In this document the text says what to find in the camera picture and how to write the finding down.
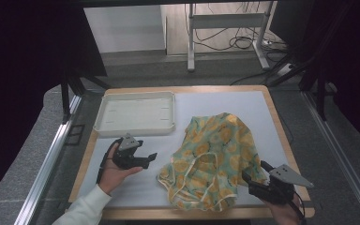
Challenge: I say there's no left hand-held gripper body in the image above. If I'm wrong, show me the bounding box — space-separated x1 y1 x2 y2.
112 133 145 171

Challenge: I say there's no aluminium rail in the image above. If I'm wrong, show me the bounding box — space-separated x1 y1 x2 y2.
13 95 83 225
302 91 360 225

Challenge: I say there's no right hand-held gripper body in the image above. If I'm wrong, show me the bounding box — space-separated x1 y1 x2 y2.
247 164 315 206

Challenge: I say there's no white power strip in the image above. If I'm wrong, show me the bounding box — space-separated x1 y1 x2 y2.
276 63 295 78

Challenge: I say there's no white board panel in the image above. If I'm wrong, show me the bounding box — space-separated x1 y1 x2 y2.
82 5 167 54

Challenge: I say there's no person's right hand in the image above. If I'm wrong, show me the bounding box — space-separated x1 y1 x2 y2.
262 194 303 225

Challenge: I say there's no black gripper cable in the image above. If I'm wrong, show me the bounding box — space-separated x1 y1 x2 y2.
96 138 124 185
288 189 308 225

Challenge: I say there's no white plastic tray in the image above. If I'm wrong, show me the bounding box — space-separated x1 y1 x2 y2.
93 90 176 138

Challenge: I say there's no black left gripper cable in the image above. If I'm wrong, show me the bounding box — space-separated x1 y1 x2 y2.
96 138 124 185

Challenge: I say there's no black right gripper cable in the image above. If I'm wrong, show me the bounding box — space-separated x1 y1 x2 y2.
288 189 308 225

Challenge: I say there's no white metal desk frame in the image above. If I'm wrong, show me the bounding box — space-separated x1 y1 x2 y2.
186 0 278 72

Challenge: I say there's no white table mat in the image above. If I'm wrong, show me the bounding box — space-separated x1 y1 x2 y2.
74 90 295 209

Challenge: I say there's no tangle of black floor cables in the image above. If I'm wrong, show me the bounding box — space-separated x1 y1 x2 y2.
192 2 290 53

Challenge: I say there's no black metal stand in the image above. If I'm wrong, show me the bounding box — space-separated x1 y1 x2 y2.
60 67 113 125
267 0 337 122

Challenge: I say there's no person's left hand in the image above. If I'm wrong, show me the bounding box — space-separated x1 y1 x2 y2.
97 142 144 196

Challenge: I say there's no green yellow floral fabric bag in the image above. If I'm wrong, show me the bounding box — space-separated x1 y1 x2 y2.
157 112 270 212

